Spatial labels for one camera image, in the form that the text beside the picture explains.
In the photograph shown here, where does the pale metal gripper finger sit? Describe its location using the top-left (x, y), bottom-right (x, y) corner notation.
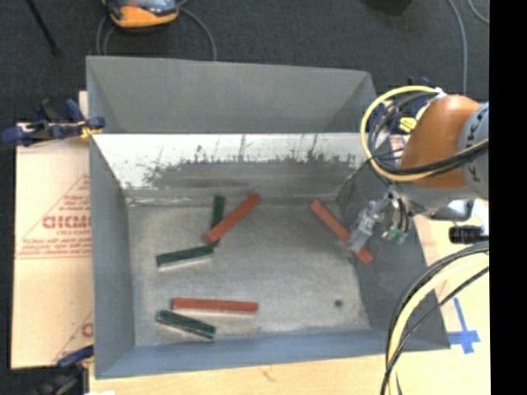
top-left (357, 203), bottom-right (382, 253)
top-left (348, 200), bottom-right (377, 250)

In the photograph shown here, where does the red-brown flat block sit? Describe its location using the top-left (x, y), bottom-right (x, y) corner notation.
top-left (203, 193), bottom-right (262, 245)
top-left (310, 198), bottom-right (375, 265)
top-left (170, 297), bottom-right (259, 317)

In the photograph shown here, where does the grey metal bin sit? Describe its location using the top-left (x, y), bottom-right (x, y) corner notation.
top-left (85, 54), bottom-right (450, 380)

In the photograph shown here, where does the dark green flat block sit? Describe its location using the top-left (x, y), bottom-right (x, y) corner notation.
top-left (209, 194), bottom-right (226, 232)
top-left (155, 309), bottom-right (217, 341)
top-left (155, 244), bottom-right (216, 272)

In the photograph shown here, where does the brown cardboard board red print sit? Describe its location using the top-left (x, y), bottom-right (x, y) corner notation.
top-left (10, 134), bottom-right (95, 370)

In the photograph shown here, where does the black cylinder on white bracket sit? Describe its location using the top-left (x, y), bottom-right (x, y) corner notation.
top-left (430, 197), bottom-right (490, 245)

